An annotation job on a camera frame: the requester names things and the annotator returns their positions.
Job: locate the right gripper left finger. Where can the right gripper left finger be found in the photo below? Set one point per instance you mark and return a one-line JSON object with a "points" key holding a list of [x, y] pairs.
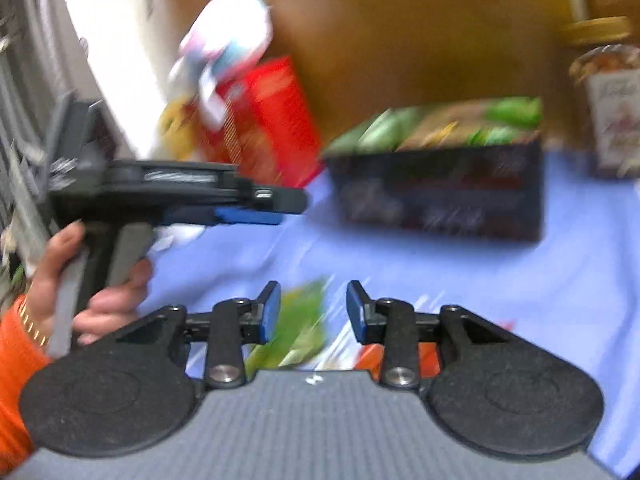
{"points": [[151, 353]]}

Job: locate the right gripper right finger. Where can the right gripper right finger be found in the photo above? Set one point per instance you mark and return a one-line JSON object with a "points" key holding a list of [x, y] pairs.
{"points": [[399, 329]]}

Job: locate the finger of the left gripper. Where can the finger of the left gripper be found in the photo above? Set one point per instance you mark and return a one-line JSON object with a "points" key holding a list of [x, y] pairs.
{"points": [[266, 205]]}

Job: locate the green snack packet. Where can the green snack packet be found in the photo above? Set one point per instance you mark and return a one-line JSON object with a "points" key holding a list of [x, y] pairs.
{"points": [[299, 335]]}

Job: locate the orange sleeve forearm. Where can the orange sleeve forearm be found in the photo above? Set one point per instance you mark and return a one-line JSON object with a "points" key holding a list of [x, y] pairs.
{"points": [[22, 353]]}

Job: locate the left hand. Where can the left hand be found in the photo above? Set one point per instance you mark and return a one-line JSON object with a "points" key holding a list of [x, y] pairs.
{"points": [[108, 310]]}

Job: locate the red gift bag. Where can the red gift bag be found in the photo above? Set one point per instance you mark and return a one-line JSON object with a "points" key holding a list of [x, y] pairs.
{"points": [[260, 122]]}

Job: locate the yellow duck plush toy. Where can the yellow duck plush toy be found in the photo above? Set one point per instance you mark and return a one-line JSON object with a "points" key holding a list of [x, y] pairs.
{"points": [[178, 132]]}

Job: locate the blue printed tablecloth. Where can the blue printed tablecloth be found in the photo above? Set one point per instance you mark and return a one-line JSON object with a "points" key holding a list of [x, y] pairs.
{"points": [[575, 293]]}

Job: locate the pink blue plush toy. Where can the pink blue plush toy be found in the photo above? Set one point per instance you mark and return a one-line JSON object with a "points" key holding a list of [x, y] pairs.
{"points": [[227, 38]]}

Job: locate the black cardboard snack box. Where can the black cardboard snack box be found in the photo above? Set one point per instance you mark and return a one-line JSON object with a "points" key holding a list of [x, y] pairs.
{"points": [[473, 168]]}

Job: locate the wooden backboard panel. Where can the wooden backboard panel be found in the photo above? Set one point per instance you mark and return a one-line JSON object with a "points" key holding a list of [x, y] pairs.
{"points": [[357, 57]]}

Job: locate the clear nut jar yellow lid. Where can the clear nut jar yellow lid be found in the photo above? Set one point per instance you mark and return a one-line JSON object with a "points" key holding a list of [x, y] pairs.
{"points": [[604, 72]]}

